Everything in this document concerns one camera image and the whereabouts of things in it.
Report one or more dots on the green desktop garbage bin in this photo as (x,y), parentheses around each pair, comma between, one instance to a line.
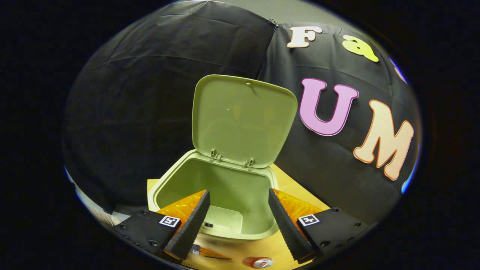
(243,120)

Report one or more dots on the black backdrop cloth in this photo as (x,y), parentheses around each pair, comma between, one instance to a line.
(131,112)

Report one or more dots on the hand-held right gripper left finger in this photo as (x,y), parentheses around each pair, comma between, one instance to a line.
(189,228)

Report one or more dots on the orange pop can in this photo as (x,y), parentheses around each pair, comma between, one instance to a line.
(258,262)

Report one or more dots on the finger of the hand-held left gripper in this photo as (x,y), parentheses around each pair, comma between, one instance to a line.
(212,253)

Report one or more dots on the wooden desktop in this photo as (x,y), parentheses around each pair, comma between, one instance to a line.
(262,247)

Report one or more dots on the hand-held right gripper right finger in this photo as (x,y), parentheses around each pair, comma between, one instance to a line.
(287,228)

